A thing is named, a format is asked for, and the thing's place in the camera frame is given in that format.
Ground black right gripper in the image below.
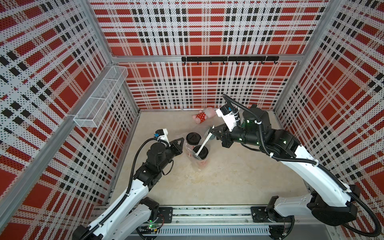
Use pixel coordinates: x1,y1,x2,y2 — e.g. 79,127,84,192
210,122,263,148

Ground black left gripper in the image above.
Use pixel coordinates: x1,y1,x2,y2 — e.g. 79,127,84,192
157,137,184,171

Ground red milk tea cup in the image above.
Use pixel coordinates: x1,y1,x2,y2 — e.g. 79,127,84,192
185,132,202,157
193,145,209,169

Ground clear plastic carrier bag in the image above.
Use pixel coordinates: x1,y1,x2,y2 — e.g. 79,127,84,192
184,126,214,172

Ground white straw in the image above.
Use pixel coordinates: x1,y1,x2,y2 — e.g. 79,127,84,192
196,132,213,156

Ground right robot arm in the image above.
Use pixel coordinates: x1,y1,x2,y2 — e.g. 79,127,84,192
211,105,360,226

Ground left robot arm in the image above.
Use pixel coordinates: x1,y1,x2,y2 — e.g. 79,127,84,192
72,138,184,240

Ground pink plush toy red dress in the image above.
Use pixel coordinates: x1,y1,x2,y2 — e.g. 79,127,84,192
192,107,217,124

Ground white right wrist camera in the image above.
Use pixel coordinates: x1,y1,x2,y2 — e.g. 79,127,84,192
216,104,241,132

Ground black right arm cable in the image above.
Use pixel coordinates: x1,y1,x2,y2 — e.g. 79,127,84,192
221,93,382,238

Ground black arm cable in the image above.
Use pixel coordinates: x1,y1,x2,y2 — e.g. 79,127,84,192
221,93,382,238
79,137,161,240

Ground metal base rail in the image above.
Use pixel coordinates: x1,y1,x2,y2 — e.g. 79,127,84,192
128,204,337,238

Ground black wall hook rail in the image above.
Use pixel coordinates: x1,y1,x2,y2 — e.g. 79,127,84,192
181,56,280,64

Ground white wire mesh basket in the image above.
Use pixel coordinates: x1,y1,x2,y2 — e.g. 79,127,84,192
74,66,128,128

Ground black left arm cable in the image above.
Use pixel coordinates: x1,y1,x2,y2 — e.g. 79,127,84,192
79,137,161,240

